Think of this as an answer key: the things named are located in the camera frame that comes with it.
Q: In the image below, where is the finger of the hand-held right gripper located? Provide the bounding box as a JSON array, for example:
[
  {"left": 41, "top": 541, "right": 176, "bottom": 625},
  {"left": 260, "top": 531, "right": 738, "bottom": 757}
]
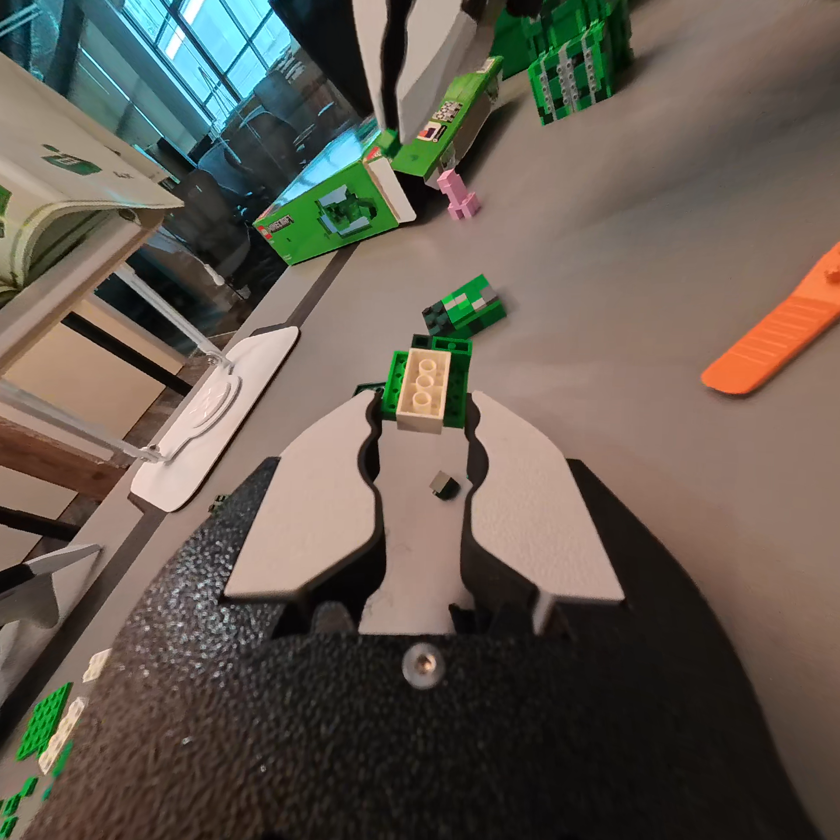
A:
[
  {"left": 351, "top": 0, "right": 400, "bottom": 130},
  {"left": 394, "top": 0, "right": 478, "bottom": 143}
]

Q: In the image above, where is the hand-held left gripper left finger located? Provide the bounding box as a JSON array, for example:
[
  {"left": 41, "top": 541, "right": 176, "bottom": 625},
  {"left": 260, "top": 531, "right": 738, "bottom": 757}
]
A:
[{"left": 223, "top": 391, "right": 388, "bottom": 636}]

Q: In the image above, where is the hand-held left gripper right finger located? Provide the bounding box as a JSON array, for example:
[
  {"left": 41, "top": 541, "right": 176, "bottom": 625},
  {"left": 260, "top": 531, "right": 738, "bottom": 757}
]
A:
[{"left": 461, "top": 391, "right": 626, "bottom": 636}]

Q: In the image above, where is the green and white lego assembly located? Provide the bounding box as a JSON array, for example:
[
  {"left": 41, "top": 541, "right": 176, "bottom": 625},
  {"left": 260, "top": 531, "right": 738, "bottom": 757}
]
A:
[{"left": 384, "top": 335, "right": 475, "bottom": 435}]

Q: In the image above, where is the pink lego pig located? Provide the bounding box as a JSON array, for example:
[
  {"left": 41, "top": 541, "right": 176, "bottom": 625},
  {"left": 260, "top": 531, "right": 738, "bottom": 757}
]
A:
[{"left": 436, "top": 167, "right": 480, "bottom": 221}]

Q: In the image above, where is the large green lego creeper build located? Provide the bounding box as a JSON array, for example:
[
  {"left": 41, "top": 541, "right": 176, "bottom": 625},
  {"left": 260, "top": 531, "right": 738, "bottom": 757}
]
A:
[{"left": 489, "top": 0, "right": 636, "bottom": 127}]

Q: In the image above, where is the green lego set box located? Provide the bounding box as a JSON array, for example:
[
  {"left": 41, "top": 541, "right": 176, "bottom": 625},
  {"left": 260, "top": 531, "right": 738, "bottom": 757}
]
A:
[{"left": 252, "top": 56, "right": 505, "bottom": 266}]

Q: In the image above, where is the small green lego creeper head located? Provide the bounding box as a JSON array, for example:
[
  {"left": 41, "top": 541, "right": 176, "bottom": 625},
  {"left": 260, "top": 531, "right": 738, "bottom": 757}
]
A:
[{"left": 422, "top": 274, "right": 508, "bottom": 339}]

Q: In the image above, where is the orange lego brick separator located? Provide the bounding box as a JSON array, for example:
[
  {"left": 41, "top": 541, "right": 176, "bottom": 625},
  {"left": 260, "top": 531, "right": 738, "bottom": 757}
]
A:
[{"left": 701, "top": 241, "right": 840, "bottom": 396}]

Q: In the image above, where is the open lego instruction booklet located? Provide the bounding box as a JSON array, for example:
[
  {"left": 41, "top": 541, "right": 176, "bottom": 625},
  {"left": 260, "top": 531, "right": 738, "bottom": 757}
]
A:
[{"left": 0, "top": 52, "right": 185, "bottom": 306}]

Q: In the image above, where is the pile of loose green lego pieces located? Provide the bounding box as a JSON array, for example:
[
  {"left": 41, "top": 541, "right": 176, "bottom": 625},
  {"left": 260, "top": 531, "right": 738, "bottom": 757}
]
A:
[{"left": 0, "top": 646, "right": 112, "bottom": 840}]

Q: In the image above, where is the acrylic book stand white base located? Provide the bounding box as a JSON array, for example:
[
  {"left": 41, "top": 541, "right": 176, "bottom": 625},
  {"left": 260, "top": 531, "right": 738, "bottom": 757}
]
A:
[{"left": 0, "top": 259, "right": 301, "bottom": 513}]

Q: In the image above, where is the wooden side table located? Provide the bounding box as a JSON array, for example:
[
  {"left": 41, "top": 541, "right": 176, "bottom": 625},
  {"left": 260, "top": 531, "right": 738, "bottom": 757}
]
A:
[{"left": 0, "top": 413, "right": 129, "bottom": 488}]

